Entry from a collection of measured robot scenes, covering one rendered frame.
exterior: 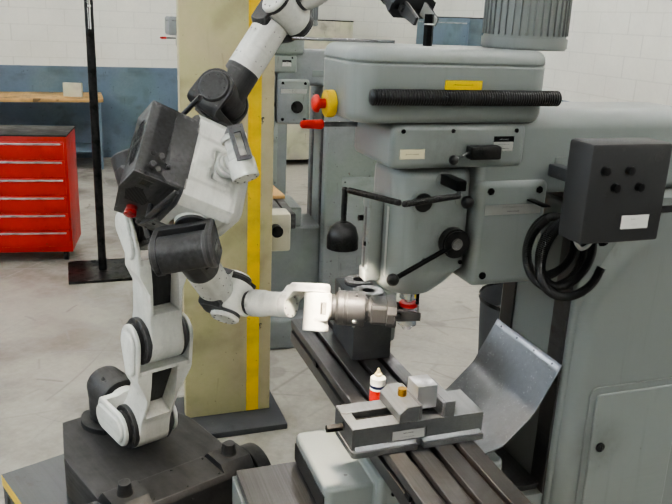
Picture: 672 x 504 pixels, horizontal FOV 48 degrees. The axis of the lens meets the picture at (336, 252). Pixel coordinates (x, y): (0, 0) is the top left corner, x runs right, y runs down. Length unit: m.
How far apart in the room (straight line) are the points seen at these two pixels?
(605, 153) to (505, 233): 0.35
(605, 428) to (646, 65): 5.76
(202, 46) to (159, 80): 7.33
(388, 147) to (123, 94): 9.13
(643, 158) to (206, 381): 2.62
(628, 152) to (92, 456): 1.85
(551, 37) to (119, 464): 1.78
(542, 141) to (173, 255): 0.89
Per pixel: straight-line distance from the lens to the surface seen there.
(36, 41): 10.62
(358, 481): 1.94
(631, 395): 2.13
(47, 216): 6.27
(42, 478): 2.87
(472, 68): 1.69
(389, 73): 1.61
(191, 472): 2.45
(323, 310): 1.87
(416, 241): 1.75
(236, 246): 3.55
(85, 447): 2.67
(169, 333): 2.26
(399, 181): 1.72
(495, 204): 1.79
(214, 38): 3.38
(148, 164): 1.79
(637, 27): 7.75
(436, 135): 1.68
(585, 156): 1.61
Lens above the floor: 1.94
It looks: 17 degrees down
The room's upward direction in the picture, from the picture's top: 2 degrees clockwise
